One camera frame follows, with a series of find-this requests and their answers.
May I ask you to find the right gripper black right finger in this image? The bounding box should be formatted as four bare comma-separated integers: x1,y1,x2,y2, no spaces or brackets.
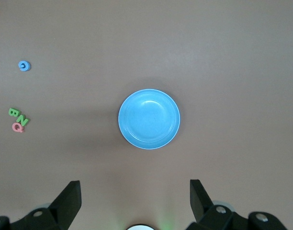
186,179,288,230

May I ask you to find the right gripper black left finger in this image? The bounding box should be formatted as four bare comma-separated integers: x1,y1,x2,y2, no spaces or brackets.
0,181,81,230

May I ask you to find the red foam letter Q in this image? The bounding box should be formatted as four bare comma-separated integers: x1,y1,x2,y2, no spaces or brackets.
11,122,24,133

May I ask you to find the green foam letter N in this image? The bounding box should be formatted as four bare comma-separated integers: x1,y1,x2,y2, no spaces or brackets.
17,114,30,127

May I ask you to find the blue foam letter G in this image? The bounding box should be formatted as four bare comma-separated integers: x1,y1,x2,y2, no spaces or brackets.
18,60,32,72

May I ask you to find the blue plate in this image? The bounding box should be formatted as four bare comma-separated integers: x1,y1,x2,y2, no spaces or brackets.
118,89,181,150

